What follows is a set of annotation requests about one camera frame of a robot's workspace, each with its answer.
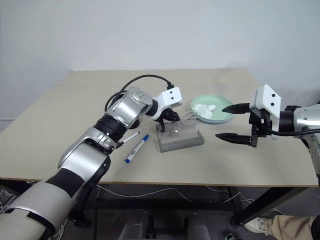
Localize dark rounded shape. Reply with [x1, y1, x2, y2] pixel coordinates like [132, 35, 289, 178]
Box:
[116, 211, 156, 240]

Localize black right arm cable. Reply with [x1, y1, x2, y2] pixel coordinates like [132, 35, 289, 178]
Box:
[267, 125, 320, 137]

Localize thin black cable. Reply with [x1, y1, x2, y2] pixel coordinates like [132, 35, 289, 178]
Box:
[92, 184, 99, 240]

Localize clear glasses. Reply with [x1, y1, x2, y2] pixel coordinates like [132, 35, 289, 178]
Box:
[167, 110, 198, 135]

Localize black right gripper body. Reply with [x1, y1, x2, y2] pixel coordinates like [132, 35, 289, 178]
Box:
[248, 108, 274, 149]

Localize white marker with blue cap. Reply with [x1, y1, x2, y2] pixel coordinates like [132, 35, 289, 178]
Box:
[124, 134, 150, 165]

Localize white sneaker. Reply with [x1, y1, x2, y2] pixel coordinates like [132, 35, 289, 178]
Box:
[244, 216, 270, 236]

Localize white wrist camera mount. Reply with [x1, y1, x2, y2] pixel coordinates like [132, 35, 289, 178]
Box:
[249, 84, 284, 132]
[152, 86, 184, 121]

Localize light blue plate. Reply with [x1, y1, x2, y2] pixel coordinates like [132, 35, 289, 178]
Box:
[195, 115, 235, 125]

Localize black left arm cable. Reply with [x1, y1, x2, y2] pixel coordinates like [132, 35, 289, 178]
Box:
[104, 74, 175, 114]

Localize black table frame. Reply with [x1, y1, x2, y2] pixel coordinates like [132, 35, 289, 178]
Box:
[67, 184, 316, 227]

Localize person's leg in khaki trousers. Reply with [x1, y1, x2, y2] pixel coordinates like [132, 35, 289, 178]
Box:
[264, 213, 320, 240]

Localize green plate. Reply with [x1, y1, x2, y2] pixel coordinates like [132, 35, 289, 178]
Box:
[190, 94, 236, 124]

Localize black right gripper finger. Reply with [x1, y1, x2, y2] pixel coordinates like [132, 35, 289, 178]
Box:
[221, 102, 251, 116]
[215, 132, 252, 146]

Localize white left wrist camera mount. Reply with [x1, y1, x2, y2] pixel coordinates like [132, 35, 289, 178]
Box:
[152, 86, 184, 121]

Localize crumpled white tissue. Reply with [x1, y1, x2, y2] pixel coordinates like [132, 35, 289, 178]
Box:
[193, 102, 217, 120]

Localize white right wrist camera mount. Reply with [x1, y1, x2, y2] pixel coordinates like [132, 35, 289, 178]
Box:
[249, 84, 284, 132]

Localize thin white cable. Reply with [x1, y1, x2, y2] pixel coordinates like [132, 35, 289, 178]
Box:
[97, 185, 194, 204]
[204, 185, 255, 205]

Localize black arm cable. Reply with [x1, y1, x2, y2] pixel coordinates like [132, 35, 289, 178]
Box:
[267, 125, 320, 137]
[104, 74, 175, 114]

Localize grey rectangular tray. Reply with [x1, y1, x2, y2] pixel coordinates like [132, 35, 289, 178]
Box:
[155, 121, 204, 153]

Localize white marker with black cap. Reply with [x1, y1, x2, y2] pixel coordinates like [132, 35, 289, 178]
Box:
[116, 131, 141, 149]

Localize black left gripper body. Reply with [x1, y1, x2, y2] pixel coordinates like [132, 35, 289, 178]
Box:
[159, 108, 174, 122]

